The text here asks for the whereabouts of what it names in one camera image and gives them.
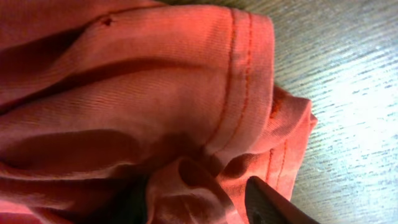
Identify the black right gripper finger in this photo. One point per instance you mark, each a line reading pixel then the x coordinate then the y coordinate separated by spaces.
pixel 264 205

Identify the orange red t-shirt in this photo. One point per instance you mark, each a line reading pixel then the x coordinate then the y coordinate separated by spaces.
pixel 141 112

